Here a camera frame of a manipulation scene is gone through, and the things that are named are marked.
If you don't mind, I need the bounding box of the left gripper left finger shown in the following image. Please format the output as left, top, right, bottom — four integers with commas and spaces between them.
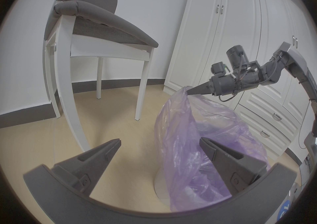
53, 138, 122, 193

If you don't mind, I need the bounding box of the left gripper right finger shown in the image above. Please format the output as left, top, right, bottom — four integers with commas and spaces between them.
199, 137, 268, 197

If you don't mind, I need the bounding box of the purple plastic bag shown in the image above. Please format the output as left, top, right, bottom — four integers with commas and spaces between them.
154, 86, 270, 212

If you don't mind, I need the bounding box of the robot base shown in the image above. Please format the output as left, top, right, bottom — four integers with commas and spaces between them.
271, 166, 310, 224

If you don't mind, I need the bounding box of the white trash bin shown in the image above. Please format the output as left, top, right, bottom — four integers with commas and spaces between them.
154, 168, 174, 206

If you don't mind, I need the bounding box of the grey and white chair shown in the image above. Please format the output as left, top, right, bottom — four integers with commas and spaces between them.
42, 0, 159, 153

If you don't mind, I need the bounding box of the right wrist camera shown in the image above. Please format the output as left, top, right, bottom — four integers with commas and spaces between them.
211, 62, 229, 76

